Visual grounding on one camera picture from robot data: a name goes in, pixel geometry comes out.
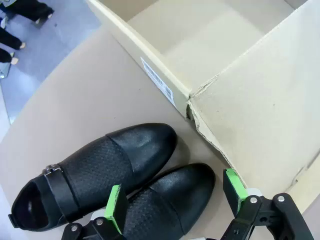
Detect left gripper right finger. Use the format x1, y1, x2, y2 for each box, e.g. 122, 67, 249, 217
221, 167, 315, 240

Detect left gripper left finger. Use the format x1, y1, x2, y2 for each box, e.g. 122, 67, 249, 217
61, 184, 128, 240

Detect black leather buckle shoe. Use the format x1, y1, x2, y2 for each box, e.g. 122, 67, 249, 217
7, 122, 178, 232
122, 162, 216, 240

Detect beige cardboard shoe box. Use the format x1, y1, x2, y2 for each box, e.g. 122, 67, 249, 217
84, 0, 320, 221

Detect white barcode label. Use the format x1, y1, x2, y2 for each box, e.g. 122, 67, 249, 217
140, 56, 175, 106

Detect bystander legs in black trousers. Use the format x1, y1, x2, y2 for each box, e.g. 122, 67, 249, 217
0, 26, 26, 65

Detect bystander white jacket black trousers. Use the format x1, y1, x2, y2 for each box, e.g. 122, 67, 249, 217
0, 0, 55, 25

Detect grey metal base plate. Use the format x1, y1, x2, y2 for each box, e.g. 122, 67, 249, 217
0, 61, 11, 80

